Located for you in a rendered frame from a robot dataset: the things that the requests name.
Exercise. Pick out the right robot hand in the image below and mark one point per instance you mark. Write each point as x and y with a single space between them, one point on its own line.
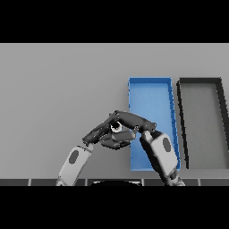
134 119

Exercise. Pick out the blue bin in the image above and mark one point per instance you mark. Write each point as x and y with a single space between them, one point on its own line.
149 98

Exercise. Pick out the dark grey bin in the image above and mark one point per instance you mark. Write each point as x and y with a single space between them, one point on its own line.
199 125

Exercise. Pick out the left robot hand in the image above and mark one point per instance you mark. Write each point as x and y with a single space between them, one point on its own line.
98 131

